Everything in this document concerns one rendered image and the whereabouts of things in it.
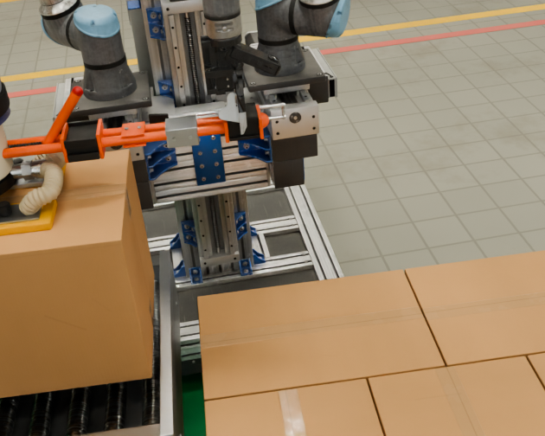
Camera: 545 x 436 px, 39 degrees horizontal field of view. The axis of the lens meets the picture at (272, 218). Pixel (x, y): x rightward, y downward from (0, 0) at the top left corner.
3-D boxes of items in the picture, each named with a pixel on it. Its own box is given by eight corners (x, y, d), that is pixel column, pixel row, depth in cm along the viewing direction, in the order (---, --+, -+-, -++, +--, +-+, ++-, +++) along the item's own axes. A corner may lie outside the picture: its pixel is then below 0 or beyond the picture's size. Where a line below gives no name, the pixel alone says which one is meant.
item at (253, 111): (226, 143, 168) (223, 123, 165) (223, 128, 174) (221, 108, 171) (264, 138, 168) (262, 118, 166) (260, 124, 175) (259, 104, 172)
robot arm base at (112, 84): (84, 83, 225) (77, 50, 219) (136, 75, 227) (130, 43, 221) (83, 104, 212) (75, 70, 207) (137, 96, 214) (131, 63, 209)
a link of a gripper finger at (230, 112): (221, 137, 167) (215, 93, 165) (247, 133, 167) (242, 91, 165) (221, 137, 164) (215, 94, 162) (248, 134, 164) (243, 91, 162)
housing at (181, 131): (167, 150, 168) (164, 131, 166) (167, 135, 174) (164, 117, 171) (199, 145, 169) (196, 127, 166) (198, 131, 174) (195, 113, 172)
